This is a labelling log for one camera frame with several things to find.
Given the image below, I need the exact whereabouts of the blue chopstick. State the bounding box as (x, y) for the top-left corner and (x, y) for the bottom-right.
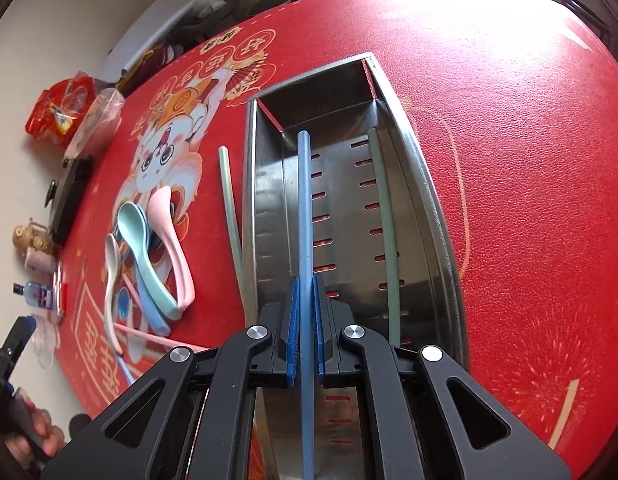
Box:
(297, 130), (315, 479)

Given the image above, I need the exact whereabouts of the pink spoon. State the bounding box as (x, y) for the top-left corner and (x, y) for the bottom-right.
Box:
(146, 185), (195, 311)

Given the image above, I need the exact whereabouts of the white spoon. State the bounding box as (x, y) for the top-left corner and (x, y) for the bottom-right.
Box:
(104, 233), (123, 356)

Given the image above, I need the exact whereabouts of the teal spoon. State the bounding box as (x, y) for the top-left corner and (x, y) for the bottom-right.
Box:
(116, 202), (182, 321)

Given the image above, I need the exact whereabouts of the light blue spoon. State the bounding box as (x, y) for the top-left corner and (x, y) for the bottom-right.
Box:
(120, 242), (171, 337)

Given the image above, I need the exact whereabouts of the person's left hand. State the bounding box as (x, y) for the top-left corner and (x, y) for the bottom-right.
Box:
(3, 393), (66, 470)

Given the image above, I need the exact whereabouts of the green chopstick in tray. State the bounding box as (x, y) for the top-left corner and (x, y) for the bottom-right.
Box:
(367, 128), (401, 346)

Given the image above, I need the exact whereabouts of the stainless steel utensil tray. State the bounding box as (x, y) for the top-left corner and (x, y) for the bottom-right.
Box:
(241, 51), (471, 480)

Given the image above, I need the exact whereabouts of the small glass bottle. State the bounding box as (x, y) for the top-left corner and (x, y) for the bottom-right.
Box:
(13, 281), (53, 310)

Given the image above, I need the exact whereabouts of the green chopstick on table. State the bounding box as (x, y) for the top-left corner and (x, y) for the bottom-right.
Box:
(218, 146), (247, 315)

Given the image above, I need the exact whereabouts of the white cup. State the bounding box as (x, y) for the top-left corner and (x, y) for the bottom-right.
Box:
(24, 247), (57, 275)

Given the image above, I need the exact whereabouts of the brown teapot figurine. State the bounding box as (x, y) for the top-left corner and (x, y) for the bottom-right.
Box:
(12, 218), (53, 257)

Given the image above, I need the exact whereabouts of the plastic wrapped bowl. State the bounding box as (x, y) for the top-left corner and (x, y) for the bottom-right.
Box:
(64, 88), (126, 160)

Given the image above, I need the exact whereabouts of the red printed tablecloth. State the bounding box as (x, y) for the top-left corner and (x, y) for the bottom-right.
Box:
(56, 0), (618, 479)

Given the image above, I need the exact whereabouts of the red snack bag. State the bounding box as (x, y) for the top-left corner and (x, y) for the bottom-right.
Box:
(24, 72), (95, 148)

